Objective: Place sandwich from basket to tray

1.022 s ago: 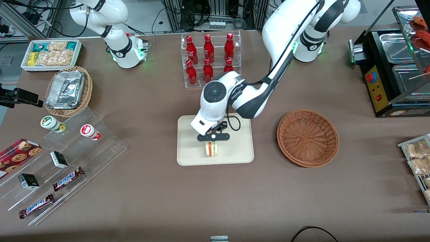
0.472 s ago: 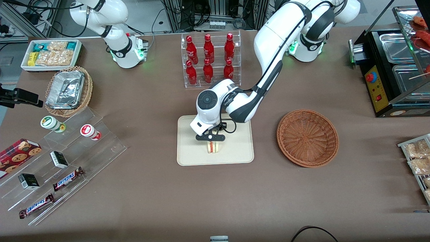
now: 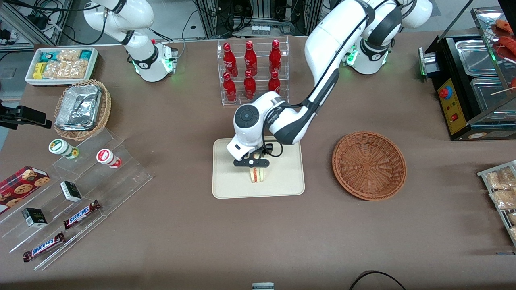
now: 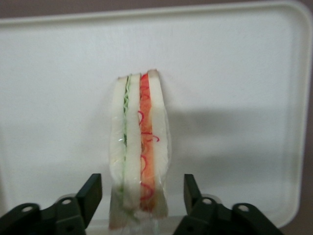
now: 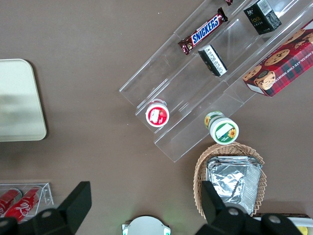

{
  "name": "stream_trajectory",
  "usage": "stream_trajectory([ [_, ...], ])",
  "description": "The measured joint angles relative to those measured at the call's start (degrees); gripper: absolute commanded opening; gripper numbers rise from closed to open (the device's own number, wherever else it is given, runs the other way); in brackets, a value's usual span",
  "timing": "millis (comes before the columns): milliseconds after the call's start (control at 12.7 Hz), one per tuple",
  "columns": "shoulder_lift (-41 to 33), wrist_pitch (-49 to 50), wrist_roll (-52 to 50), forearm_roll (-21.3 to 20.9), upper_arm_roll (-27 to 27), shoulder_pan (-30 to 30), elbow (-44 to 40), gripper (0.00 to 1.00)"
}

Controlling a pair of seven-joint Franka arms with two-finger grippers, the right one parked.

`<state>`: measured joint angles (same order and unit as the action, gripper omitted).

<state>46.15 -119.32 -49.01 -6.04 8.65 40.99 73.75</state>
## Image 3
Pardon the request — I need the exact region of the triangular sandwich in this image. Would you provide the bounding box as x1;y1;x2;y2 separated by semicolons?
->
249;165;266;184

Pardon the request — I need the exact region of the beige plastic tray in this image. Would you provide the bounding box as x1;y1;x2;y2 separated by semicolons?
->
212;137;306;199

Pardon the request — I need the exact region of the brown round wicker basket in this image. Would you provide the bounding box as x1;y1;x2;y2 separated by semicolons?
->
332;131;407;201

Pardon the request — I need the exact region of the light wicker basket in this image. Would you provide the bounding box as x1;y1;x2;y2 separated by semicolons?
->
54;79;112;141

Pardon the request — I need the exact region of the red cola bottle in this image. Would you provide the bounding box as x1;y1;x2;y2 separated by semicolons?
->
243;70;257;101
269;39;282;74
223;42;239;78
244;41;258;77
223;72;237;104
268;71;281;95

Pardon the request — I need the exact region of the clear acrylic bottle rack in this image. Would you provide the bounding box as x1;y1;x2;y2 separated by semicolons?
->
217;36;290;106

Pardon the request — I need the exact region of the clear acrylic stepped display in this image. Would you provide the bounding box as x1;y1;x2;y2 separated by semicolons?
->
0;128;153;271

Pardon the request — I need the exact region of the red capped yogurt bottle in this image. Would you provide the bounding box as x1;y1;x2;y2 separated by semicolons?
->
96;149;122;169

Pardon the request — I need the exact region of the aluminium foil container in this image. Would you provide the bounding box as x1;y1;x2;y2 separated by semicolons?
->
55;84;102;132

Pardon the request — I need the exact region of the Snickers chocolate bar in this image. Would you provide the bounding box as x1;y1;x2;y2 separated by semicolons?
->
63;200;102;230
22;232;66;263

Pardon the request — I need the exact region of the small dark green box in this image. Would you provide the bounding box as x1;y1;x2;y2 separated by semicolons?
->
60;181;83;202
21;207;48;228

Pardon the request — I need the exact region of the green capped yogurt bottle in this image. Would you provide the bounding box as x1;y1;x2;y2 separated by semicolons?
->
48;138;79;160

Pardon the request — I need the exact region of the clear cracker pack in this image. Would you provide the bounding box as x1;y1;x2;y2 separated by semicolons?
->
56;49;82;62
42;60;89;79

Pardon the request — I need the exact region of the black food warmer machine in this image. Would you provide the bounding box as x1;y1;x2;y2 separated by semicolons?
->
418;0;516;141

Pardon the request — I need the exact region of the black clamp device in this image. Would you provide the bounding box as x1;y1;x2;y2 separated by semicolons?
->
0;101;52;130

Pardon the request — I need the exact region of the white plastic snack bin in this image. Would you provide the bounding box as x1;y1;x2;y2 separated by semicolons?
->
25;47;99;87

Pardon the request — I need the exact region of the red cookie box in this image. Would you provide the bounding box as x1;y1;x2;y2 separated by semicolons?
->
0;166;51;215

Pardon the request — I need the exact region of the steel warmer pan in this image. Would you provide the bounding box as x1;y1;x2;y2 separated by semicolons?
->
470;77;516;122
455;39;499;77

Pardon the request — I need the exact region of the red sausage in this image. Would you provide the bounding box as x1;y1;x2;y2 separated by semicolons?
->
497;36;516;62
494;19;516;36

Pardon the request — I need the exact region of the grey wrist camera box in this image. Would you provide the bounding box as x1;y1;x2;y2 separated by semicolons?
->
233;158;270;168

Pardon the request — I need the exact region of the aluminium frame rack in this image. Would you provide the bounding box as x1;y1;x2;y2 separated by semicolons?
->
193;0;325;39

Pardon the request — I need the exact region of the black table cable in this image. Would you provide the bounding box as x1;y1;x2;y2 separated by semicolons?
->
348;271;406;290

